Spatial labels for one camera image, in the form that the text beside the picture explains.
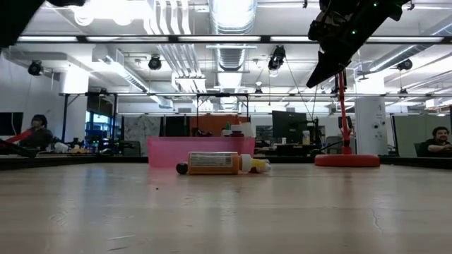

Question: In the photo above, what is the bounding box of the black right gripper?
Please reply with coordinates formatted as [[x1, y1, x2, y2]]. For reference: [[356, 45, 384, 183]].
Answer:
[[306, 0, 371, 89]]

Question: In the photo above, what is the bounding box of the yellow food coloring bottle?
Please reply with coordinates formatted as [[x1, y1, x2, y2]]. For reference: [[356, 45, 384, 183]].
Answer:
[[186, 151, 270, 176]]

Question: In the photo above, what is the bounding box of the pink plastic bin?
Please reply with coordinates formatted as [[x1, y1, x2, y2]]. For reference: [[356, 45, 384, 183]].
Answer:
[[146, 136, 256, 169]]

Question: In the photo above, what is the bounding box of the black computer monitor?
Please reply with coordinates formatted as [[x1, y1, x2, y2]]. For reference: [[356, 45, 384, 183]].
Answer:
[[271, 110, 308, 144], [0, 111, 24, 137]]

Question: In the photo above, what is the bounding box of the white round column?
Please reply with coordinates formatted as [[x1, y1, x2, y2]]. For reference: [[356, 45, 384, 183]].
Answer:
[[354, 95, 389, 156]]

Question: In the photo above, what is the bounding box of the red desk lamp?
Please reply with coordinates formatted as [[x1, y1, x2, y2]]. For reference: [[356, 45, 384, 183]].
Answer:
[[314, 70, 381, 168]]

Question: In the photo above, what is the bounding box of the grey partition panel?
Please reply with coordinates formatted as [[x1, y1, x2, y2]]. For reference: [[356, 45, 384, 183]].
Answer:
[[391, 113, 452, 158]]

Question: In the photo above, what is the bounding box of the orange partition panel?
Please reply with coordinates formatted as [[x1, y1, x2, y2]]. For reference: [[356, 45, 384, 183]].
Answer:
[[189, 114, 251, 138]]

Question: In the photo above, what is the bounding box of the person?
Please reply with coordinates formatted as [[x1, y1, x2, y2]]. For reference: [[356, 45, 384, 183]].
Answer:
[[418, 126, 452, 158], [19, 114, 54, 151]]

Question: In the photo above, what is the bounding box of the silver ventilation duct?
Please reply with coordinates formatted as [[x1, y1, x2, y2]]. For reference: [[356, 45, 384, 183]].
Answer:
[[206, 0, 258, 95]]

